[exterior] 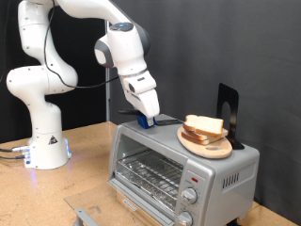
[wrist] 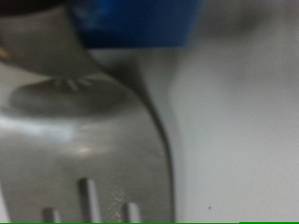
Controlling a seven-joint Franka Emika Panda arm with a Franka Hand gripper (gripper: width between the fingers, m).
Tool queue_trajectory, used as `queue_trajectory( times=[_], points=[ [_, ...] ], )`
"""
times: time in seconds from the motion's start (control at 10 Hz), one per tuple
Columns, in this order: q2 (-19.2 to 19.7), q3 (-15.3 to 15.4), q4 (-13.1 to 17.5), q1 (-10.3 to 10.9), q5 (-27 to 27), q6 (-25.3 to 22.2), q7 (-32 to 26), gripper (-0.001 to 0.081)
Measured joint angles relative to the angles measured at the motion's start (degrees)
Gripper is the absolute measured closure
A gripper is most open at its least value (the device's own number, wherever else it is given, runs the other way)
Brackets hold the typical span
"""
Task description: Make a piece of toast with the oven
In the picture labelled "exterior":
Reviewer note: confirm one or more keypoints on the round wooden cutting board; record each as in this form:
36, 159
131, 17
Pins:
213, 150

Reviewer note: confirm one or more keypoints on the white bread slice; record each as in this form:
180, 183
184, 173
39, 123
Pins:
203, 124
224, 132
193, 139

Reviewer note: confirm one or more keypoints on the silver oven knob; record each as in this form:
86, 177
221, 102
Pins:
185, 219
189, 196

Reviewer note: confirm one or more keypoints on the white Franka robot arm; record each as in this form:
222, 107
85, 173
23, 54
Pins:
44, 125

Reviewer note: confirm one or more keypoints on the wooden block under oven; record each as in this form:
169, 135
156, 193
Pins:
138, 219

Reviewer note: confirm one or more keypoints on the vertical metal pole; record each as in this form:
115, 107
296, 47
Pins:
107, 103

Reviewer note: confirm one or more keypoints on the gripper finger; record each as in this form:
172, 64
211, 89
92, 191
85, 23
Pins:
150, 121

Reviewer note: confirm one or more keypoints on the silver toaster oven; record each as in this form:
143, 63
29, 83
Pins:
219, 188

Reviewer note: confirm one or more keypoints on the black metal bookend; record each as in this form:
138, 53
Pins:
233, 97

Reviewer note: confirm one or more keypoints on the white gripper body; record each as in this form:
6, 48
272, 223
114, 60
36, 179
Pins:
147, 103

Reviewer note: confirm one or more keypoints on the black spatula with blue block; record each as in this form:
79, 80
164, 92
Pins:
142, 122

